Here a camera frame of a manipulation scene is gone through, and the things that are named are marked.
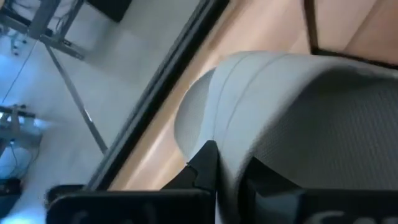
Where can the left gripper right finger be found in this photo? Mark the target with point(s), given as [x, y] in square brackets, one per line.
[258, 179]

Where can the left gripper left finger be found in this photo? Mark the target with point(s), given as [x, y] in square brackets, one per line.
[205, 174]

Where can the grey rubber slide sandal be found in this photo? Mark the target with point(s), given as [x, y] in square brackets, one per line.
[280, 99]

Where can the black box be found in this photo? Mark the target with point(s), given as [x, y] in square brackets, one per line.
[109, 7]

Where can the small black floor object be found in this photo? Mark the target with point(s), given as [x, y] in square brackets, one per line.
[9, 188]

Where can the grey metal stand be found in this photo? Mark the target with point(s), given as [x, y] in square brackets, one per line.
[15, 113]

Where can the grey metal table legs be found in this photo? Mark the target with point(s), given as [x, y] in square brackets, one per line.
[40, 15]

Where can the wooden shelf with black frame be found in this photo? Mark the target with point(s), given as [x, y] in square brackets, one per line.
[311, 25]

